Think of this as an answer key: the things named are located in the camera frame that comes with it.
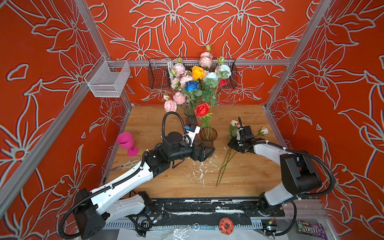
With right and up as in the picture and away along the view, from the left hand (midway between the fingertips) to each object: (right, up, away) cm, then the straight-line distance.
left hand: (209, 146), depth 65 cm
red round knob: (+9, -38, +4) cm, 39 cm away
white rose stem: (+21, +4, +36) cm, 42 cm away
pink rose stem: (+15, -14, +25) cm, 32 cm away
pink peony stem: (-14, +23, +15) cm, 31 cm away
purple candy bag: (+48, -39, +2) cm, 62 cm away
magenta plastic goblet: (-47, -1, +23) cm, 52 cm away
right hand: (+15, -3, +29) cm, 33 cm away
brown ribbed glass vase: (+1, +3, +17) cm, 17 cm away
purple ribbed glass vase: (-8, +13, +23) cm, 28 cm away
